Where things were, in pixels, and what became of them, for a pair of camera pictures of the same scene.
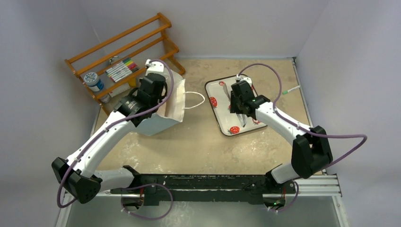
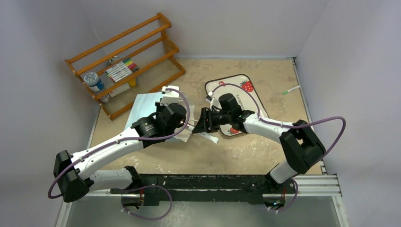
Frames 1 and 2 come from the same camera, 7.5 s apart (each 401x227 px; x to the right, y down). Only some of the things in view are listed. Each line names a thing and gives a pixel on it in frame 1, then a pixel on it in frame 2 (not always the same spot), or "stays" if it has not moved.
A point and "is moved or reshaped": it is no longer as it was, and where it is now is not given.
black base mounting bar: x=206 y=187 stays
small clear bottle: x=106 y=99 stays
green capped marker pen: x=285 y=92 stays
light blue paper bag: x=172 y=113 is moved or reshaped
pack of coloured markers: x=124 y=68 stays
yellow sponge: x=132 y=82 stays
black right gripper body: x=237 y=102 → x=212 y=119
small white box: x=120 y=91 stays
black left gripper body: x=155 y=102 → x=160 y=109
